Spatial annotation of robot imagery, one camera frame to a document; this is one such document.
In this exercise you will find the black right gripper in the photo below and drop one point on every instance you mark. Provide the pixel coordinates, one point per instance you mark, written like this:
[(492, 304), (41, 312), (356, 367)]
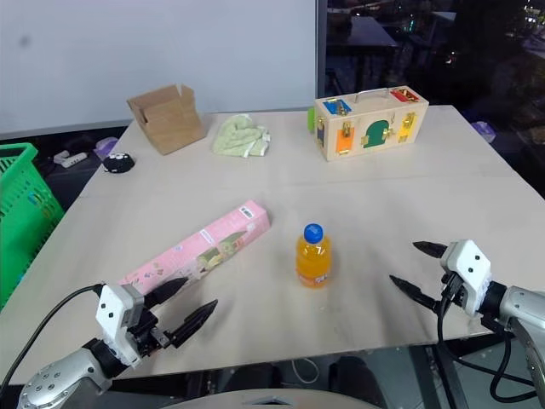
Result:
[(454, 289)]

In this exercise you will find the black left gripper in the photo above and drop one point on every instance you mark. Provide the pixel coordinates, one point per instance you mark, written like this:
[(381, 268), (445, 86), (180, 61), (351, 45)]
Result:
[(147, 330)]

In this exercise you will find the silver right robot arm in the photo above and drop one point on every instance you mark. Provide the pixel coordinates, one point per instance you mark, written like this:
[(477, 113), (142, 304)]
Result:
[(521, 315)]

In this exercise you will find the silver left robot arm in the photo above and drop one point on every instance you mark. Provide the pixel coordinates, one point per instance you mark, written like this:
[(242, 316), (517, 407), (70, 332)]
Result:
[(55, 379)]

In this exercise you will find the green plastic basket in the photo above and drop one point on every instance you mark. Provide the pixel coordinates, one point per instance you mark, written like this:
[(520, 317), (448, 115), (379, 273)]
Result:
[(21, 213)]

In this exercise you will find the long pink printed carton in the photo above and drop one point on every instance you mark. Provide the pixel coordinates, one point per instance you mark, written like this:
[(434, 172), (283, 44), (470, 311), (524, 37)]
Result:
[(200, 249)]

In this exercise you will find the orange juice bottle blue cap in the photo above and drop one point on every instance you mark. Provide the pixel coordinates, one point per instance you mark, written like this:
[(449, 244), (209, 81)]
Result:
[(313, 262)]

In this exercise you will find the small purple container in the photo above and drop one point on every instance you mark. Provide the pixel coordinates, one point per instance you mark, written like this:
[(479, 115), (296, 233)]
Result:
[(483, 129), (105, 147)]

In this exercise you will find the wooden lock puzzle box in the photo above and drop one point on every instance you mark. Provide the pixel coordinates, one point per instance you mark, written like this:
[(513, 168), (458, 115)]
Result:
[(368, 123)]

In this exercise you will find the black plush toy with eyes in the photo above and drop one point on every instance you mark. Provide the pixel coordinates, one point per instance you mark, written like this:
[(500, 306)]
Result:
[(118, 163)]

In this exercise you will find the light green folded cloth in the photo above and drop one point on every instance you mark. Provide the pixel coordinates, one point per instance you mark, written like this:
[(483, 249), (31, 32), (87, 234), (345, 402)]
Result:
[(240, 136)]

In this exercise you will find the white power strip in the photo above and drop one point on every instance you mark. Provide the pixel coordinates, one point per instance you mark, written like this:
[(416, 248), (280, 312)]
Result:
[(70, 158)]

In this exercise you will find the open brown cardboard box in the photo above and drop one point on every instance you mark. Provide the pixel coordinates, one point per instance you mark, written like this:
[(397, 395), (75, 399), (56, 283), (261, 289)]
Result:
[(168, 121)]

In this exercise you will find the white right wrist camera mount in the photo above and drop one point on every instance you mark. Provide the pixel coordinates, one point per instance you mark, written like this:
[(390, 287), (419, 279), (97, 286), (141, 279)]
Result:
[(470, 266)]

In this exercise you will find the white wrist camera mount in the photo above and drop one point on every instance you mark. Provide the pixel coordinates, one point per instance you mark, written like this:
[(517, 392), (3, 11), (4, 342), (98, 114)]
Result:
[(470, 266), (113, 313)]

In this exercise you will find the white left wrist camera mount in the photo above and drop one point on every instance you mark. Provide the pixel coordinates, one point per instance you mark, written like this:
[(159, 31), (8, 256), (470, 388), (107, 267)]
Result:
[(113, 313)]

